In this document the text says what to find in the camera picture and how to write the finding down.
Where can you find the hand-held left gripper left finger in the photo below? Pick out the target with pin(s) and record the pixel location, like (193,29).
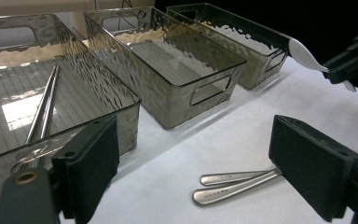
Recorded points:
(87,165)

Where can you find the smoky transparent plastic bin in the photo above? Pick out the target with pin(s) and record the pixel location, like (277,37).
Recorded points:
(174,102)
(254,74)
(84,77)

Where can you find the white plastic spoon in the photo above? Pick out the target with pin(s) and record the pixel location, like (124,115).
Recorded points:
(304,57)

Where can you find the metal chopstick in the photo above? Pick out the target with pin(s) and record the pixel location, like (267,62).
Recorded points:
(48,112)
(38,115)

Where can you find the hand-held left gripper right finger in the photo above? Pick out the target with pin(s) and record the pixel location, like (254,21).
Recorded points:
(313,168)

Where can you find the white table sheet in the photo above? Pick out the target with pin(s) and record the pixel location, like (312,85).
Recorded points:
(199,149)

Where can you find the metal fork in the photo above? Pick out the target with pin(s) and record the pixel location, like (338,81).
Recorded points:
(227,178)

